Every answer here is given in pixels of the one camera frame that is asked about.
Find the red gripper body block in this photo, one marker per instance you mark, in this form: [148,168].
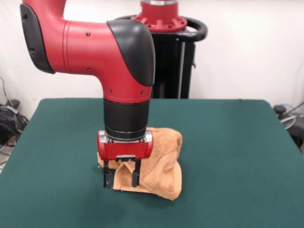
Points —
[126,150]

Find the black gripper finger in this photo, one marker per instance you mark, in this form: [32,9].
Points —
[135,178]
[107,178]

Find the orange terry towel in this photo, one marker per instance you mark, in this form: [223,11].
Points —
[164,152]

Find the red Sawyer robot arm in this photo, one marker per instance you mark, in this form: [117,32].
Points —
[95,47]

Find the dark green table cloth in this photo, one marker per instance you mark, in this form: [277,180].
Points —
[237,166]

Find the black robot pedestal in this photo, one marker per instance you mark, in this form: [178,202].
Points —
[171,66]

